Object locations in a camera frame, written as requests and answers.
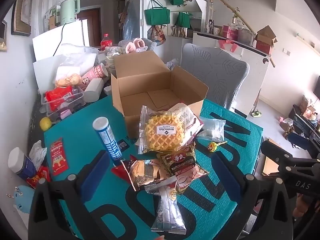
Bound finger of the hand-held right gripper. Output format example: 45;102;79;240
261;140;298;167

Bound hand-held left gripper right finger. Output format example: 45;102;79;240
212;152;294;240

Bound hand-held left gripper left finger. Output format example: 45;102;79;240
28;150;112;240

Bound red candy wrapper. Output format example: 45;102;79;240
111;155;137;180

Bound blue tablet tube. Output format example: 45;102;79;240
92;116;123;161

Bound red triangle snack packet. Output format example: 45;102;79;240
122;159;170;192

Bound brown cereal packet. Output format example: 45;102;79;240
160;144;210;193

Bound silver snack packet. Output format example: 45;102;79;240
145;176;187;235

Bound white drink mix pouch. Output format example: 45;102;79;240
167;102;204;143

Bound waffle packet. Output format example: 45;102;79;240
137;106;198;155

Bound person's right hand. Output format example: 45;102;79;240
293;195;312;218

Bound yellow lollipop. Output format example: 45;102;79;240
208;141;228;153

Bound red sachet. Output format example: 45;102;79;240
49;137;69;176

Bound clear zip bag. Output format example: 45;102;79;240
197;117;226;142

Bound red plastic bag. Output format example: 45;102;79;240
25;166;52;189

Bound teal bubble mat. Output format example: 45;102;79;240
44;96;264;240

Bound crumpled white tissue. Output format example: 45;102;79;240
29;140;47;170

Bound yellow lemon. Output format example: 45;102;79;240
39;117;52;131

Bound light blue round toy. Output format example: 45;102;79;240
14;185;37;214

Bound white lid blue jar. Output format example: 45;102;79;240
7;147;37;180

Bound clear plastic container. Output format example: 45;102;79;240
41;85;87;117

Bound white tissue pack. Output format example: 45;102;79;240
84;78;104;103

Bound pink panda cup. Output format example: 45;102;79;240
80;71;97;88

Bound grey covered chair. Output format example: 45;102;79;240
180;43;250;110

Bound bag of round buns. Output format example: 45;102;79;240
54;66;82;88

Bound pink paper cup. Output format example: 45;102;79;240
92;64;110;79

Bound small open cardboard box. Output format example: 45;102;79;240
255;25;278;54

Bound white foam board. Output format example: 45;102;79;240
33;54;98;93

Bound red gift box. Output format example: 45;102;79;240
221;25;239;40

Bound cola bottle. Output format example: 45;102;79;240
100;33;113;52

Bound pink plush slippers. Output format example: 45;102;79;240
125;37;148;54

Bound bamboo branch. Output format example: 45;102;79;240
205;0;275;68

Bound brown door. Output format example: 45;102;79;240
76;7;102;47

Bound tall glass bottle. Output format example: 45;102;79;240
206;0;214;34

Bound blue plastic bag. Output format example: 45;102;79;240
122;5;140;42

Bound patterned cloth bag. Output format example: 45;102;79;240
147;25;167;43

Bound green electric kettle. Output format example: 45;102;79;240
61;0;81;26

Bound large green tote bag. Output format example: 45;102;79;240
144;0;170;26

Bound dark framed picture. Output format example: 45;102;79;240
11;0;34;37

